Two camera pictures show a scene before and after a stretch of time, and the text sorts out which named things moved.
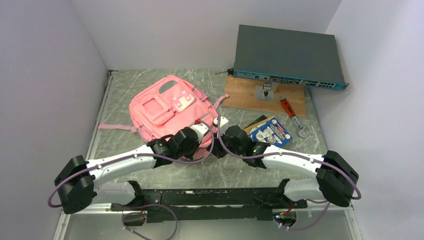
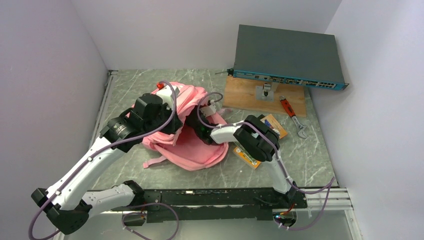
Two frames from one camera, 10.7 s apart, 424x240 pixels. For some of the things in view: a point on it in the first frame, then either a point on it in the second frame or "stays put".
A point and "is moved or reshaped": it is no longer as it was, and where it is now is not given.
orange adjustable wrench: [301, 129] stays put
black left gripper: [190, 154] -> [174, 124]
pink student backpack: [172, 103] is moved or reshaped
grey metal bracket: [266, 92] stays put
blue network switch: [304, 57] stays put
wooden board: [240, 93] stays put
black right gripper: [217, 150] -> [187, 121]
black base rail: [191, 205] stays put
